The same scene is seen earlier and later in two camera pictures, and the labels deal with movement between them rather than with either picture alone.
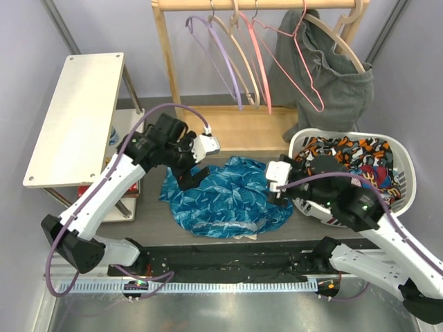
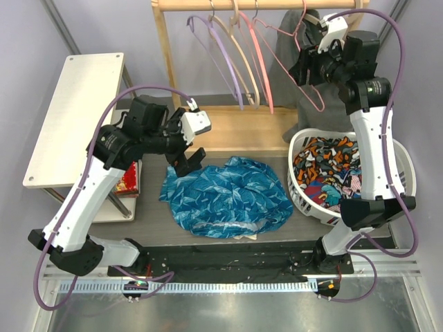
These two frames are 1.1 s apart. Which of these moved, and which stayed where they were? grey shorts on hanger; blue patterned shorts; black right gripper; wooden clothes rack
Moved: black right gripper
Stayed: wooden clothes rack; blue patterned shorts; grey shorts on hanger
